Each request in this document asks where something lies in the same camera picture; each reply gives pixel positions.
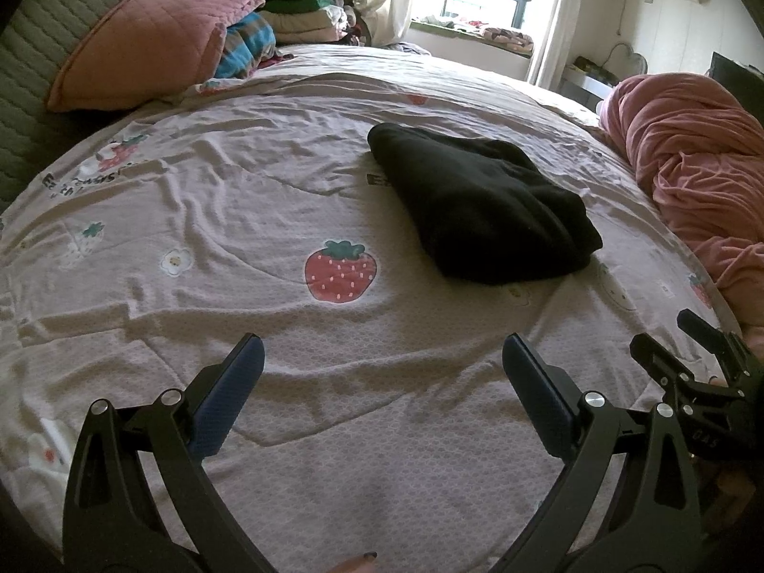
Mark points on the strawberry print bed sheet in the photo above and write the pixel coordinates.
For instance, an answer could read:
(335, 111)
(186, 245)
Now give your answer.
(239, 340)

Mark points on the person's right hand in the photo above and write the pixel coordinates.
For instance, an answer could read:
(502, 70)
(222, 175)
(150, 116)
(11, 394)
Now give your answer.
(737, 486)

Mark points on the person's left hand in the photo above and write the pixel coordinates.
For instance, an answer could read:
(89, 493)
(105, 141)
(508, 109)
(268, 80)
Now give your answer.
(355, 564)

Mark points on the stack of folded clothes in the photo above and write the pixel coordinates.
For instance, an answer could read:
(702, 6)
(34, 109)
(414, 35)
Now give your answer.
(298, 18)

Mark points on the pink pillow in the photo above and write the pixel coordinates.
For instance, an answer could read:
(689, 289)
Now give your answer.
(149, 36)

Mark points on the black monitor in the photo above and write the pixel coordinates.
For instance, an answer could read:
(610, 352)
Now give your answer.
(737, 71)

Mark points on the grey purple cloth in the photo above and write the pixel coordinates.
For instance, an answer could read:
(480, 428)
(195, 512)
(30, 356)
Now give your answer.
(406, 48)

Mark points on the clothes on window sill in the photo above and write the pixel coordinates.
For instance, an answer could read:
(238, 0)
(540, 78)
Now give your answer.
(507, 39)

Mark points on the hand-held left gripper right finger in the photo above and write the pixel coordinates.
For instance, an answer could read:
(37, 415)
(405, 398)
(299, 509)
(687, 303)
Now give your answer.
(546, 394)

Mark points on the blue plaid folded blanket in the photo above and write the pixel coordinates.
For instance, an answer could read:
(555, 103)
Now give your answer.
(245, 42)

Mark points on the green quilted headboard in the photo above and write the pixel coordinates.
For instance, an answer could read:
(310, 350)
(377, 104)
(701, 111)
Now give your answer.
(30, 71)

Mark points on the pink crumpled blanket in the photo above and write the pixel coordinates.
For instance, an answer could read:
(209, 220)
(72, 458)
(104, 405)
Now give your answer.
(698, 149)

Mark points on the white desk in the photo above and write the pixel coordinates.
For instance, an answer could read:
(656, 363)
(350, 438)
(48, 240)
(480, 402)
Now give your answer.
(588, 83)

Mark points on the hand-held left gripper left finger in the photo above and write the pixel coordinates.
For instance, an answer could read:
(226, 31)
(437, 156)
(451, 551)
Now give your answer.
(230, 394)

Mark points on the black long-sleeve shirt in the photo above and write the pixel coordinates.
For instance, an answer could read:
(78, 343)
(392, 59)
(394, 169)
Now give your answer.
(477, 203)

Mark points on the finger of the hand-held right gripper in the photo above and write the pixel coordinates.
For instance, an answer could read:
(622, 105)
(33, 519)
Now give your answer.
(668, 364)
(710, 334)

